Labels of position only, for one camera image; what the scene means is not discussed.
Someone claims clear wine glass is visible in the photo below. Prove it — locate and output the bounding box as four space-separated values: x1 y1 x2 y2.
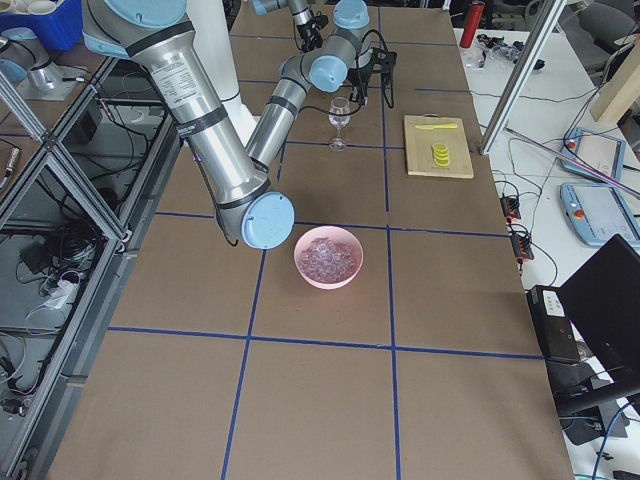
328 97 351 151

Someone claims aluminium frame post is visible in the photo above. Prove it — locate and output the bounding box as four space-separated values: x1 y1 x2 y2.
479 0 566 155

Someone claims pink bowl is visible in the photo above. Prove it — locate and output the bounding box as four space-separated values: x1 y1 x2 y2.
294 226 364 290

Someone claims near blue teach pendant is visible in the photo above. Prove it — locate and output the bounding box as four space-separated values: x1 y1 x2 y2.
560 182 639 248

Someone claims yellow plastic knife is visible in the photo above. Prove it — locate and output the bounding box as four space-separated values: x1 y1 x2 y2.
414 123 458 131

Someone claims blue storage bin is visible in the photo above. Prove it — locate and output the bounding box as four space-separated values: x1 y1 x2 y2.
1 1 82 51

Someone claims black laptop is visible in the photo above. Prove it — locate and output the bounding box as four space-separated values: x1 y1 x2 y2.
555 233 640 374

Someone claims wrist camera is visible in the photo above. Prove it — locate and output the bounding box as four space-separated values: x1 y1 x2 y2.
372 47 397 75

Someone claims black electronics box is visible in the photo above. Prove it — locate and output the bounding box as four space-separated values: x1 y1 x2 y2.
527 285 580 365

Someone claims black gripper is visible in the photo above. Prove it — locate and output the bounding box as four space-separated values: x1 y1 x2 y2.
349 49 390 103
298 14 328 50

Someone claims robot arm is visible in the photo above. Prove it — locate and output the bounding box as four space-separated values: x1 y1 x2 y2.
82 0 373 249
251 0 328 53

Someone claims red water bottle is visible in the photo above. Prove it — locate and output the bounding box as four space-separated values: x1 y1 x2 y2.
459 0 485 49

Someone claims blue teach pendant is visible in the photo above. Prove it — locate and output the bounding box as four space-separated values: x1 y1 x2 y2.
560 182 639 248
561 127 625 180

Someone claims bamboo cutting board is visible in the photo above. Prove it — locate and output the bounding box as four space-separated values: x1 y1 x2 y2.
403 115 474 179

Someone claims far blue teach pendant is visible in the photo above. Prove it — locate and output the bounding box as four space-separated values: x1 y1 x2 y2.
561 127 625 180

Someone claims crumpled plastic bag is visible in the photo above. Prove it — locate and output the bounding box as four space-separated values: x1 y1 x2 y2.
461 34 525 70

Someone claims pile of ice cubes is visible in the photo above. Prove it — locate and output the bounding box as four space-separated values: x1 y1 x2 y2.
297 238 359 284

